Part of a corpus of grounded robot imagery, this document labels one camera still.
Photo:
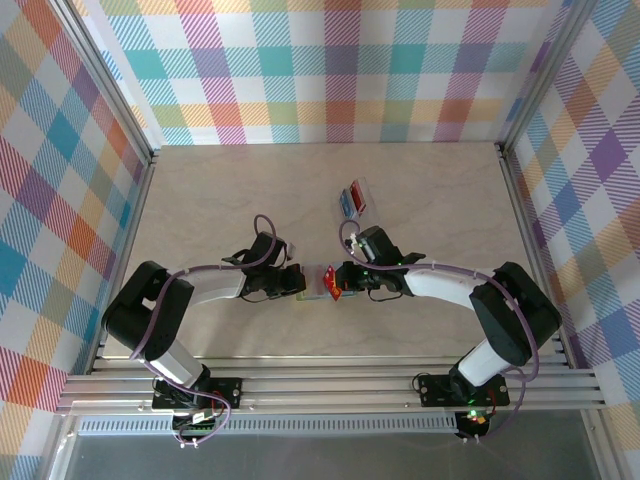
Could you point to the red VIP card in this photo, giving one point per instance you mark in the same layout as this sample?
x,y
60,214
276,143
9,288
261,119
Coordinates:
x,y
330,282

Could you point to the clear acrylic card box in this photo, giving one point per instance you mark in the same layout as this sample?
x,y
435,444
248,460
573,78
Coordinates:
x,y
375,207

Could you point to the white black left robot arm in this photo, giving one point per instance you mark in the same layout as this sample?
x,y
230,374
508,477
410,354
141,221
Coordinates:
x,y
215,287

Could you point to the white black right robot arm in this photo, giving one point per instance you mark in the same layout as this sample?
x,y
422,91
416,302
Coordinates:
x,y
440,287

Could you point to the blue card stack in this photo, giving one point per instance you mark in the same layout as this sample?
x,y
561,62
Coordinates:
x,y
347,204

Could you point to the grey metal panel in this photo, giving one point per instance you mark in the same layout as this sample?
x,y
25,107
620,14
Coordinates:
x,y
325,460

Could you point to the aluminium table edge rail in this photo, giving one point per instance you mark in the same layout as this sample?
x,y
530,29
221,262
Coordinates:
x,y
325,363

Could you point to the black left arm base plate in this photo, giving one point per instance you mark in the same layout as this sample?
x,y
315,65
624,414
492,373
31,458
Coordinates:
x,y
227,390

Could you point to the aluminium frame beam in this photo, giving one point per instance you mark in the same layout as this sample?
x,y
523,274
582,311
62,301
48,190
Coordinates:
x,y
325,395

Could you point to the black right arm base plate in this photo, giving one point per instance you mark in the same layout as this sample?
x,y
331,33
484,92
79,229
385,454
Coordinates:
x,y
432,392

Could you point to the aluminium left side rail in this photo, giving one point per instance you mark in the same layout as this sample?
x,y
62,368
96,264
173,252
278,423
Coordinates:
x,y
127,250

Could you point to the aluminium right side rail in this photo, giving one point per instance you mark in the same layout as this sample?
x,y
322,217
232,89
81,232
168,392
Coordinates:
x,y
535,250

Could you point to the aluminium left frame post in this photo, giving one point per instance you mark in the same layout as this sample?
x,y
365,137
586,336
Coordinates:
x,y
107,75

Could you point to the aluminium frame post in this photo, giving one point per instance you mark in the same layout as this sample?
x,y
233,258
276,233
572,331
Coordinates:
x,y
545,75
107,75

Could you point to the aluminium right frame post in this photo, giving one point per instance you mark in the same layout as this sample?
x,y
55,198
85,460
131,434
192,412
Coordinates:
x,y
545,75

